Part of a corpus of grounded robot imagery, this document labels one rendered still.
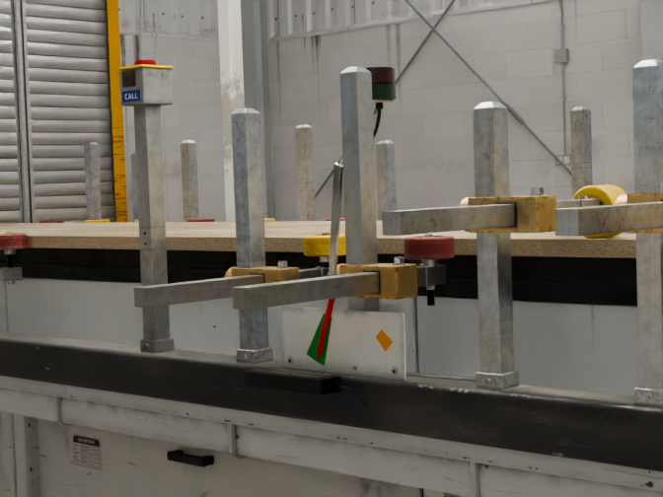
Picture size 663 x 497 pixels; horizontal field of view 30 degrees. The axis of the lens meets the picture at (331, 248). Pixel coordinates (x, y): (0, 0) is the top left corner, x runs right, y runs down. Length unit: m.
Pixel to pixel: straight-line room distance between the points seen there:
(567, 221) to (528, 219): 0.33
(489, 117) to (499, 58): 8.77
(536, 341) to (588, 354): 0.09
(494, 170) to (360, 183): 0.25
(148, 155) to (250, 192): 0.27
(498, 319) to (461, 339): 0.32
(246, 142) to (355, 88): 0.26
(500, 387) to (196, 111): 10.25
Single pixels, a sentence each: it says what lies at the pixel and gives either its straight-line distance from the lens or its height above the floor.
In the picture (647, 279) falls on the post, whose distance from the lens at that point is 1.62.
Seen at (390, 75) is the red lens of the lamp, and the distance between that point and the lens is 1.94.
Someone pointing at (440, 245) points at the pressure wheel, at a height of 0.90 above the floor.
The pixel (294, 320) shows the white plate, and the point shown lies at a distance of 2.00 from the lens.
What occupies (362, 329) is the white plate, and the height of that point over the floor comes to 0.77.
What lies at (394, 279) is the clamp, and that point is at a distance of 1.85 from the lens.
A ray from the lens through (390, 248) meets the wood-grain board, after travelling 2.12.
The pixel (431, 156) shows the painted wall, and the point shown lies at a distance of 10.91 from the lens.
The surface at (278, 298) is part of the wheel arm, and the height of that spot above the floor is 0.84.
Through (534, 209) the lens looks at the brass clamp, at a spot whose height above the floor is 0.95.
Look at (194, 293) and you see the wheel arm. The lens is 1.94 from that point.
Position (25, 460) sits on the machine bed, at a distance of 3.10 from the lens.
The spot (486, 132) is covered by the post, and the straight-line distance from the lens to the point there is 1.74.
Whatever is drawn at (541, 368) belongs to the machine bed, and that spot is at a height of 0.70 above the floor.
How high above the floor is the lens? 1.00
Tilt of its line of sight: 3 degrees down
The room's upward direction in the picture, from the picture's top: 2 degrees counter-clockwise
